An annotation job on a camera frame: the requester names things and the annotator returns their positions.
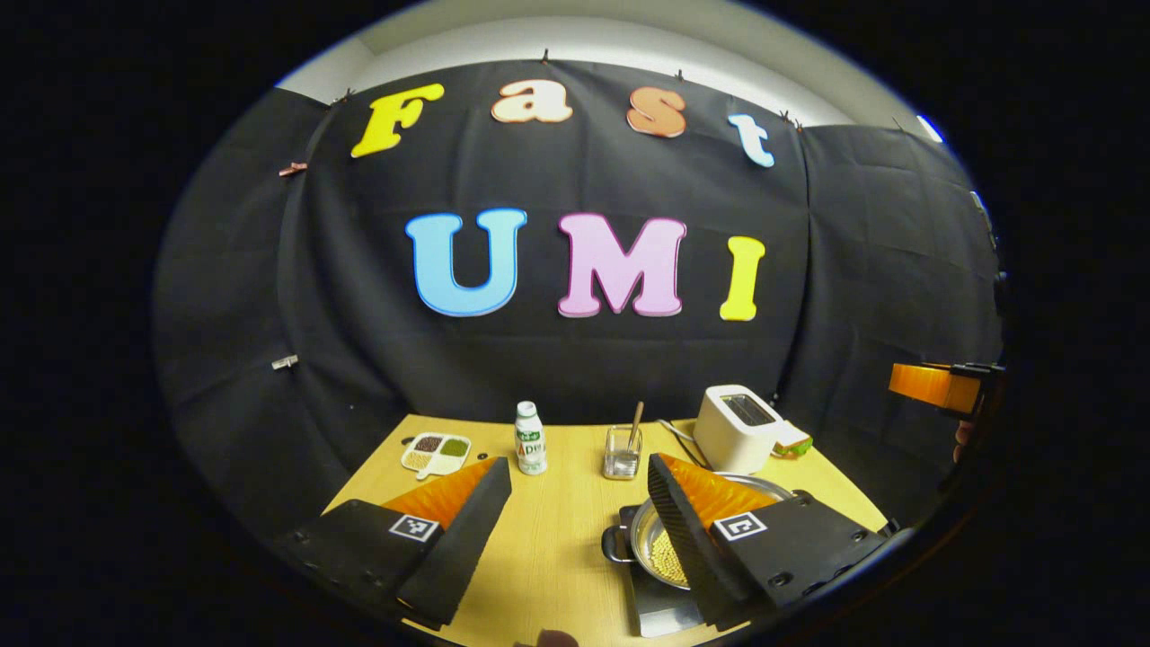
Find black induction cooktop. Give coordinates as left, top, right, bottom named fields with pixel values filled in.
left=617, top=503, right=708, bottom=640

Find yellow soybeans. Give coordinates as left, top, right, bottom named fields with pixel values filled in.
left=648, top=527, right=692, bottom=586

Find black backdrop cloth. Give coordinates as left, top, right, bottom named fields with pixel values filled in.
left=151, top=58, right=1005, bottom=540

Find white toaster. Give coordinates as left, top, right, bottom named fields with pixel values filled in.
left=692, top=384, right=785, bottom=475

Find small clear utensil holder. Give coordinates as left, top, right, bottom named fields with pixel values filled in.
left=603, top=425, right=643, bottom=482

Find white divided bean plate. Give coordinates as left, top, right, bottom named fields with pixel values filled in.
left=400, top=431, right=473, bottom=480

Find steel pot with bail handle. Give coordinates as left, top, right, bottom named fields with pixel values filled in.
left=601, top=473, right=797, bottom=592

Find white drink bottle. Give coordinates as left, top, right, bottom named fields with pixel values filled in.
left=514, top=400, right=549, bottom=476

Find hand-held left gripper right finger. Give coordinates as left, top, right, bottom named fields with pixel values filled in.
left=646, top=451, right=892, bottom=633

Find sandwich on white plate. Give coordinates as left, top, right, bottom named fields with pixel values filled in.
left=771, top=421, right=815, bottom=458

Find toaster power cable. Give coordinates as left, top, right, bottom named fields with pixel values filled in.
left=658, top=418, right=712, bottom=469

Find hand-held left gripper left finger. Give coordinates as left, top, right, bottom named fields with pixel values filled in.
left=272, top=456, right=514, bottom=631

